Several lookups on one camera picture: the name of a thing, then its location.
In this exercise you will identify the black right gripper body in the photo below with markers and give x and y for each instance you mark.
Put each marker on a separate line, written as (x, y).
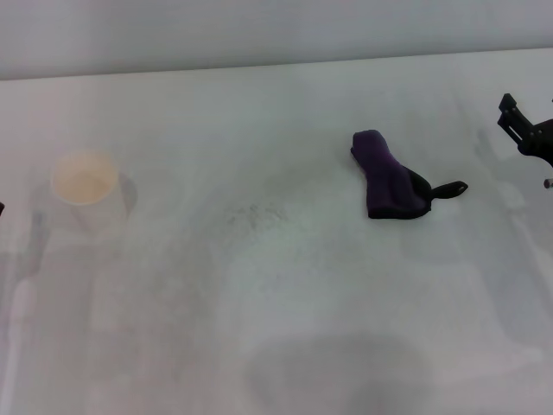
(540, 138)

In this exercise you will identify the white paper cup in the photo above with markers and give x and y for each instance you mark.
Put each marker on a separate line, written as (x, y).
(84, 181)

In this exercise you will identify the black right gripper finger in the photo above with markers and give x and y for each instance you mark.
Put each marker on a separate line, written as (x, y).
(512, 116)

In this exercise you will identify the purple rag with black trim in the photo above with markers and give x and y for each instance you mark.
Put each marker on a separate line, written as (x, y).
(380, 177)

